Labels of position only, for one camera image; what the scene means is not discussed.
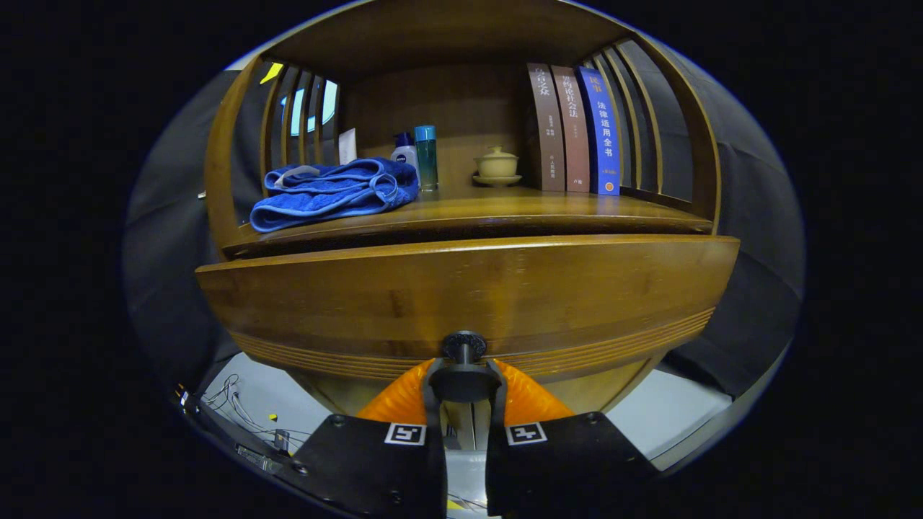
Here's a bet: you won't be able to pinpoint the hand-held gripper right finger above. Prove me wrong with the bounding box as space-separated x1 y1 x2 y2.
485 358 661 519

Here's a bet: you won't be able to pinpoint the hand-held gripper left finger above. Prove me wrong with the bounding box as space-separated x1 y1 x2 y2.
292 358 448 519

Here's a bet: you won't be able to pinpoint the wooden countertop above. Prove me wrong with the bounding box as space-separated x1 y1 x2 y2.
224 185 715 254

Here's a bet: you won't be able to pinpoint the brown wooden cabinet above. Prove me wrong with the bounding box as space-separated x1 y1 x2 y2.
204 0 722 455

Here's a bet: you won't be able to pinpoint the blue folded towel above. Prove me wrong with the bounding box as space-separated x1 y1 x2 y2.
249 158 420 234

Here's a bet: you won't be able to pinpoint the beige lidded teacup with saucer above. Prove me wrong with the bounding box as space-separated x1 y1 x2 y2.
473 146 523 187

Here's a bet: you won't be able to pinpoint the teal clear bottle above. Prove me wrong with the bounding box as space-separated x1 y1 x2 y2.
414 125 439 192

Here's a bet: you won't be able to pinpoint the white bottle with blue cap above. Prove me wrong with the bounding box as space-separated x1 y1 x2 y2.
390 132 420 181

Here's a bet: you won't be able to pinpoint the dark brown book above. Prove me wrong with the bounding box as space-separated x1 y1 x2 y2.
526 63 567 193

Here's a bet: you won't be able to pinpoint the reddish brown book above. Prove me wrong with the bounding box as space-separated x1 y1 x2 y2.
550 65 591 194

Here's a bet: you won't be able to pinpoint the blue book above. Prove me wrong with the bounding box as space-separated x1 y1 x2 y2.
575 66 622 196

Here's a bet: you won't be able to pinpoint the thin floor cables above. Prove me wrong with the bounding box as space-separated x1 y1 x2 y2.
200 373 312 462

